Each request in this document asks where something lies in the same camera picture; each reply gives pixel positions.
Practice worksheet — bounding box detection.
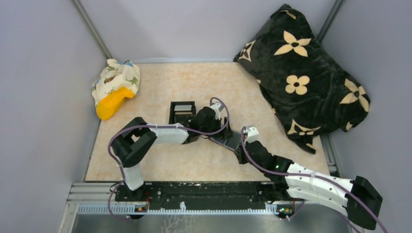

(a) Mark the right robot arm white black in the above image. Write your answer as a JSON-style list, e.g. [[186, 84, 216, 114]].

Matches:
[[240, 141, 388, 233]]

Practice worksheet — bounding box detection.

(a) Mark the dark card in tray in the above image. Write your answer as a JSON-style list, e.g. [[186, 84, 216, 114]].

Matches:
[[174, 111, 193, 117]]

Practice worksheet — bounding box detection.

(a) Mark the dinosaur print yellow cloth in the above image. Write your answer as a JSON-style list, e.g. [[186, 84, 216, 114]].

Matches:
[[91, 59, 140, 120]]

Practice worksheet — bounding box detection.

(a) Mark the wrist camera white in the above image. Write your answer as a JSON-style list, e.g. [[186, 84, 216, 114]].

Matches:
[[209, 102, 224, 120], [243, 125, 259, 143]]

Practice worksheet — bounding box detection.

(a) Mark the black floral plush blanket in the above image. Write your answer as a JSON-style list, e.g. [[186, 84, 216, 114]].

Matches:
[[234, 4, 371, 154]]

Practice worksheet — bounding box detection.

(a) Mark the brown leather card holder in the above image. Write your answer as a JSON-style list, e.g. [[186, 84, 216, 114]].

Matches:
[[209, 130, 242, 152]]

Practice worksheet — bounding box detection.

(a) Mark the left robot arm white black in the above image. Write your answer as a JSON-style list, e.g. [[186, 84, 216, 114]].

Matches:
[[108, 106, 231, 191]]

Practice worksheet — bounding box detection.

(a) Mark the black plastic card tray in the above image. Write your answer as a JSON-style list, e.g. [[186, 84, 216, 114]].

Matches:
[[169, 101, 196, 125]]

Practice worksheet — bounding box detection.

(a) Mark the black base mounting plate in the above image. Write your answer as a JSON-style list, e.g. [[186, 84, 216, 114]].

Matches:
[[115, 181, 293, 211]]

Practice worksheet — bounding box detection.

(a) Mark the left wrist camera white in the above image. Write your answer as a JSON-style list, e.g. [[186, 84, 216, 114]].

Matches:
[[209, 102, 224, 120]]

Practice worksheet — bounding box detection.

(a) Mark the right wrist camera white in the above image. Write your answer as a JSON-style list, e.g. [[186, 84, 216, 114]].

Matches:
[[243, 125, 259, 143]]

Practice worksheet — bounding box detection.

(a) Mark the aluminium front rail frame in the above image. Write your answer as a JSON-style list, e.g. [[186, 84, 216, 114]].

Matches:
[[66, 182, 359, 216]]

